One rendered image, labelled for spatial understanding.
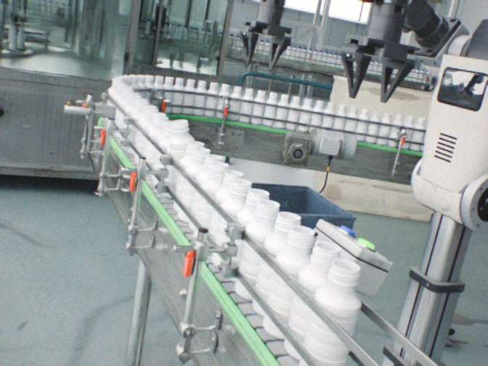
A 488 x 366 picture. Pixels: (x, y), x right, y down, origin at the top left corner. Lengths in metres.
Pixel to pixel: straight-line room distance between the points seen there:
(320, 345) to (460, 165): 0.75
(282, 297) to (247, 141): 2.05
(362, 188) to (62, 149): 2.72
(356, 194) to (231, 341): 4.58
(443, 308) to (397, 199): 4.07
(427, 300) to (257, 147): 1.54
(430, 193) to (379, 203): 4.08
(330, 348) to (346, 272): 0.10
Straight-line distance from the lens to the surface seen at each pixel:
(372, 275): 0.98
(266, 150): 2.87
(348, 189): 5.43
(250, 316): 0.92
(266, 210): 0.92
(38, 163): 4.48
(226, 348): 0.96
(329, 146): 2.74
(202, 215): 1.14
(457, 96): 1.43
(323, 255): 0.77
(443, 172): 1.44
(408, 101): 5.42
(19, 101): 4.38
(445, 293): 1.55
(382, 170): 3.01
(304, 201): 2.02
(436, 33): 1.60
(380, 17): 0.97
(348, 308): 0.73
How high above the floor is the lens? 1.42
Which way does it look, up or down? 14 degrees down
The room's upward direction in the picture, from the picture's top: 10 degrees clockwise
